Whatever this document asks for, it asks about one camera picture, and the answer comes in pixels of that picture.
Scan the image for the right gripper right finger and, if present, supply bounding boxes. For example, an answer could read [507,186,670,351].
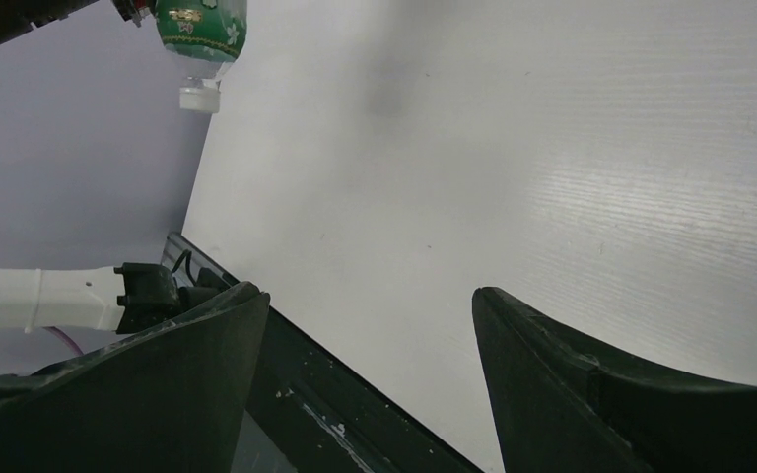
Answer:
[472,287,757,472]

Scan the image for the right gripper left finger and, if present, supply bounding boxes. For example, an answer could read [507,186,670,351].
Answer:
[0,283,270,472]

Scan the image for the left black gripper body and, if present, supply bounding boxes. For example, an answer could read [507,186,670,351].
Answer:
[0,0,97,45]

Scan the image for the green label tea bottle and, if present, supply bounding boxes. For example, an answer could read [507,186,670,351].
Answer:
[154,0,247,114]

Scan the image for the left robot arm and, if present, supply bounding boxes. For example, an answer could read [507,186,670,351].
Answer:
[0,0,248,334]

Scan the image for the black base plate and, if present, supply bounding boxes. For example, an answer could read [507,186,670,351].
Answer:
[162,233,473,472]

